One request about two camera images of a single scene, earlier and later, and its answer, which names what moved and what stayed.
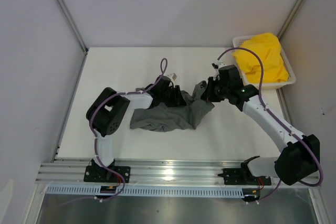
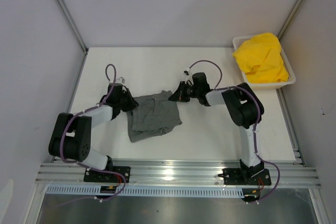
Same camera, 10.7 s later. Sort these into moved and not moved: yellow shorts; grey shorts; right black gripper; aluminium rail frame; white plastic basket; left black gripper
Moved: right black gripper; left black gripper; grey shorts
Not moved: white plastic basket; yellow shorts; aluminium rail frame
